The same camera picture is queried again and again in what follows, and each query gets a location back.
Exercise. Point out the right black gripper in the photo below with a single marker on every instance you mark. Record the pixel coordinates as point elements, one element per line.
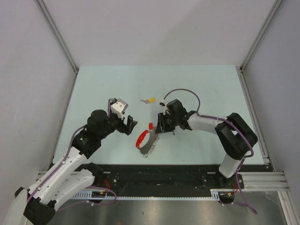
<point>162,127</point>

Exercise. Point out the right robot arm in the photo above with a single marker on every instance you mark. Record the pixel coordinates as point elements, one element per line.
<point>235,135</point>

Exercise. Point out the left aluminium frame post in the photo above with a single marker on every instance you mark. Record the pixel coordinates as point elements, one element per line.
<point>56,33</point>

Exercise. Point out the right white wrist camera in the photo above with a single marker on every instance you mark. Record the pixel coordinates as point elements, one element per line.
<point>164,103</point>

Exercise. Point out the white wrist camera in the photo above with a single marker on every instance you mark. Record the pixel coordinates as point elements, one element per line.
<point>164,103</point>
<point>117,106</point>

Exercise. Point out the key with yellow tag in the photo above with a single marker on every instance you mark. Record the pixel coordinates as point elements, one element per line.
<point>147,101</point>

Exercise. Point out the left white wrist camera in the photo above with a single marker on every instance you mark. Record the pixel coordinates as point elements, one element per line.
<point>117,106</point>

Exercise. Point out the aluminium frame post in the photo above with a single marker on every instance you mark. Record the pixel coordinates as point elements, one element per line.
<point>263,30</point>
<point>56,33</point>

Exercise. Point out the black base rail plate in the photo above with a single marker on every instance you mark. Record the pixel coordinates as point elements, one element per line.
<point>204,176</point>

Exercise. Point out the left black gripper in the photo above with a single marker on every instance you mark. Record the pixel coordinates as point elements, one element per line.
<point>123,128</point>

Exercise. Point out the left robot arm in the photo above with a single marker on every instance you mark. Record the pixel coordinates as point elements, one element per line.
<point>48,193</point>

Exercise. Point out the red handled keyring holder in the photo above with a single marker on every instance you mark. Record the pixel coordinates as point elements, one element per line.
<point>147,141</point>

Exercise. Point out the right aluminium frame post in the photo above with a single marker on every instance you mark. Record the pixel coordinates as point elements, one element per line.
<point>263,30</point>

